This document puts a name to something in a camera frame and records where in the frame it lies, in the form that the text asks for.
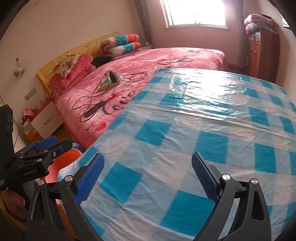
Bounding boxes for brown wooden cabinet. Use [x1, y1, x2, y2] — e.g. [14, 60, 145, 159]
[246, 30, 281, 82]

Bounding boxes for long black device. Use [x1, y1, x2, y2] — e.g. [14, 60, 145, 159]
[83, 101, 107, 119]

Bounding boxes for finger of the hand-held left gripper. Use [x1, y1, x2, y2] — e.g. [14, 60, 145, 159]
[14, 136, 58, 161]
[30, 138, 73, 163]

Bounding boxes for wall sticker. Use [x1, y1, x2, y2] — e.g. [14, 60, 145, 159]
[12, 56, 25, 80]

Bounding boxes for stack of folded blankets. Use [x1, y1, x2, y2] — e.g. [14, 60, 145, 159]
[243, 14, 277, 34]

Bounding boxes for blue checked tablecloth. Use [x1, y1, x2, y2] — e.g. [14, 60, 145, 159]
[58, 67, 292, 241]

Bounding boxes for white power strip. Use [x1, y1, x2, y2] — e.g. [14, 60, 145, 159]
[99, 78, 121, 90]

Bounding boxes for pink printed bedspread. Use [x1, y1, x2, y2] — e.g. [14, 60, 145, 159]
[49, 47, 227, 149]

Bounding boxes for pink folded blanket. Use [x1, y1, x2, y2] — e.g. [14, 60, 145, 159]
[49, 54, 96, 93]

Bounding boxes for colourful rolled pillow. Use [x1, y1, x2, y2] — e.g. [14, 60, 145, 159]
[108, 42, 142, 59]
[101, 34, 139, 48]

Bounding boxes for power strip with cables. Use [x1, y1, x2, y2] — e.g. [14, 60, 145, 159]
[71, 71, 148, 123]

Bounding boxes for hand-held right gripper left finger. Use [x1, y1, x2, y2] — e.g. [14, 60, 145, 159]
[26, 153, 105, 241]

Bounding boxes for orange box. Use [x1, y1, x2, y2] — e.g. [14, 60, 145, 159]
[21, 120, 38, 141]

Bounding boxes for pink items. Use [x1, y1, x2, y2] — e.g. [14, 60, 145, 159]
[21, 107, 36, 117]

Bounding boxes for floral pillow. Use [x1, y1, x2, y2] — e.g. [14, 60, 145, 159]
[55, 53, 82, 78]

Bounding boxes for white bedside cabinet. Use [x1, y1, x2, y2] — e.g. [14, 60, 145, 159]
[30, 98, 63, 140]

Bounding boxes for yellow wooden headboard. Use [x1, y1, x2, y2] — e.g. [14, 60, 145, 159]
[36, 31, 121, 96]

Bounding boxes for window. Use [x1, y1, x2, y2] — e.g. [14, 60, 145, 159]
[159, 0, 228, 30]

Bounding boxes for person's left hand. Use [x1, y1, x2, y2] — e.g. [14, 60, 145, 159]
[3, 189, 27, 221]

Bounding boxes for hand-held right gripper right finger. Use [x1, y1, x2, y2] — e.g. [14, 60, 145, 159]
[191, 152, 271, 241]

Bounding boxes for black cloth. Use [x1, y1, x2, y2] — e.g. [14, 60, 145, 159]
[91, 56, 114, 68]

